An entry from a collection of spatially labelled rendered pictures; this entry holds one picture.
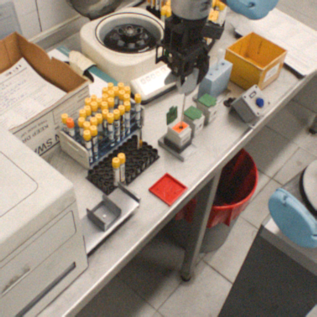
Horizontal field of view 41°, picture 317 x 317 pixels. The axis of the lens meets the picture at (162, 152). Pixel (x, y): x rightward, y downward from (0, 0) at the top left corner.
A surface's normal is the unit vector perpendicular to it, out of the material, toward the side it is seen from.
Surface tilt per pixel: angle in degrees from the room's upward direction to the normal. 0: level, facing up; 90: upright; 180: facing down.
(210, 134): 0
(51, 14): 90
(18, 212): 0
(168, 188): 0
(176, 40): 90
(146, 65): 90
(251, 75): 90
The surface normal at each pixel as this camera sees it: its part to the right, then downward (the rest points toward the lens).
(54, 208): 0.76, 0.52
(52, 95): 0.05, -0.62
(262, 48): -0.69, 0.53
